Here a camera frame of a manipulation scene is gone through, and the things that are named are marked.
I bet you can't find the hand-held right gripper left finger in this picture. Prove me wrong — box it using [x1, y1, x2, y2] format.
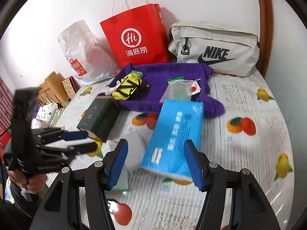
[29, 138, 129, 230]

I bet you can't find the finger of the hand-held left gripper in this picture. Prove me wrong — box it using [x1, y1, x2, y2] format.
[36, 142, 97, 160]
[32, 127, 89, 141]

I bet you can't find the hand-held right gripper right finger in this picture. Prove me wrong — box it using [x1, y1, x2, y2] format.
[183, 139, 281, 230]

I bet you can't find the dark green tin box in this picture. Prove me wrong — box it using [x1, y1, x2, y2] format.
[77, 95, 121, 143]

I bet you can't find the blue tissue pack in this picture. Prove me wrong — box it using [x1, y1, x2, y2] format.
[140, 99, 205, 182]

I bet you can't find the person's left hand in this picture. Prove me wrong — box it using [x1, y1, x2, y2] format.
[8, 170, 47, 194]

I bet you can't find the pale green packet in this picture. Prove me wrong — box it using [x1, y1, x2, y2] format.
[111, 165, 130, 192]

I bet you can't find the white dotted pillow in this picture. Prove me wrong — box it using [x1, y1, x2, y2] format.
[36, 103, 59, 127]

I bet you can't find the red striped cloth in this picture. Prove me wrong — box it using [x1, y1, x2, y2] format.
[0, 77, 15, 130]

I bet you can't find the fruit printed table cover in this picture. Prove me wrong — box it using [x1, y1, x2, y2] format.
[45, 66, 295, 230]

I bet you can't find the patterned brown box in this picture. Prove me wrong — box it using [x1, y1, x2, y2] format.
[62, 76, 81, 100]

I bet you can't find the wooden furniture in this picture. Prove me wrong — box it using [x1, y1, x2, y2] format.
[37, 71, 69, 108]

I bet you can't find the small white cloth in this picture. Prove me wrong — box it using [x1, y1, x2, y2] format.
[104, 80, 120, 96]

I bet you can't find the fruit print sachet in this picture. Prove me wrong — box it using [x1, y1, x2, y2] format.
[191, 81, 202, 94]

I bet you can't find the white plastic bag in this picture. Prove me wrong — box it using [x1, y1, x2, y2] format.
[57, 19, 120, 85]

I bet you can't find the purple towel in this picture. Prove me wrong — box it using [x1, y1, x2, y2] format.
[103, 63, 225, 119]

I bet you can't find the red paper bag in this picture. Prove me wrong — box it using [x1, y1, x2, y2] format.
[99, 0, 171, 69]

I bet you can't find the grey waist bag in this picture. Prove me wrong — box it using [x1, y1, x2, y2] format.
[168, 21, 261, 77]

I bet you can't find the brown wooden frame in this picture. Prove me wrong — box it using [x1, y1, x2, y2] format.
[255, 0, 274, 78]

